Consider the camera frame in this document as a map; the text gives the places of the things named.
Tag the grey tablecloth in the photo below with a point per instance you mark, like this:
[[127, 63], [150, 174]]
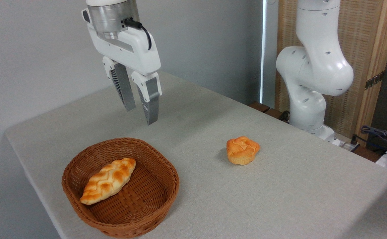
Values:
[[279, 192]]

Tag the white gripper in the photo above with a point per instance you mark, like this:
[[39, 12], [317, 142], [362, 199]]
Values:
[[137, 53]]

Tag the brown wicker basket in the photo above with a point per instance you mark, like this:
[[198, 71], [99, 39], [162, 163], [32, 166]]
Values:
[[140, 199]]

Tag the brown wooden robot platform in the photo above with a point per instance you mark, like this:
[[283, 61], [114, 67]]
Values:
[[260, 106]]

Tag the metal screen hinge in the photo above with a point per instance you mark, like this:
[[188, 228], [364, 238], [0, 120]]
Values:
[[374, 80]]

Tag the round orange bread bun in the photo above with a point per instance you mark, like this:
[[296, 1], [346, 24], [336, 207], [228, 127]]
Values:
[[243, 150]]

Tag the braided oblong bread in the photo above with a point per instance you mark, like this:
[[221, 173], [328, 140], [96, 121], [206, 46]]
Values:
[[108, 181]]

